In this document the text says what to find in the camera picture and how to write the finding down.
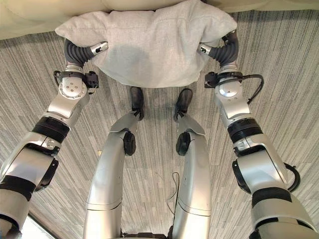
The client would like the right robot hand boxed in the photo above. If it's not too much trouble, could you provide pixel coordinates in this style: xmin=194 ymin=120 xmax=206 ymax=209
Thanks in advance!
xmin=196 ymin=29 xmax=240 ymax=72

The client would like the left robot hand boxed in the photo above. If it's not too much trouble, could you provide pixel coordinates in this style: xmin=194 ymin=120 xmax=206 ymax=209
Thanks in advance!
xmin=63 ymin=39 xmax=109 ymax=72

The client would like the light grey cushion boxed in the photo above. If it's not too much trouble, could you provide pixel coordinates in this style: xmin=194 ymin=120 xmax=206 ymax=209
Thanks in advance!
xmin=54 ymin=0 xmax=238 ymax=89

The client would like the beige sofa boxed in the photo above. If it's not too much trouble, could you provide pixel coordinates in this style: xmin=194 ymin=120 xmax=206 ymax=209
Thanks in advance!
xmin=0 ymin=0 xmax=319 ymax=40

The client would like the left silver robot leg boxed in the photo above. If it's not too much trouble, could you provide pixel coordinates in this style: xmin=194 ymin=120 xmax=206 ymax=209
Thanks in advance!
xmin=82 ymin=86 xmax=145 ymax=239

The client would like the silver robot leg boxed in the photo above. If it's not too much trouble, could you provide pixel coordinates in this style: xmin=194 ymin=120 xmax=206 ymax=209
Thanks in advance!
xmin=82 ymin=86 xmax=145 ymax=239
xmin=169 ymin=88 xmax=212 ymax=239

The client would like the right silver robot leg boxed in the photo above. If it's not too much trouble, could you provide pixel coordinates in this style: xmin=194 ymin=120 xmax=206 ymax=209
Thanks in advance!
xmin=169 ymin=88 xmax=212 ymax=239

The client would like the thin black cable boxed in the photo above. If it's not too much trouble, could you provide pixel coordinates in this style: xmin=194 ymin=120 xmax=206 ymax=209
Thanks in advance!
xmin=166 ymin=171 xmax=181 ymax=225

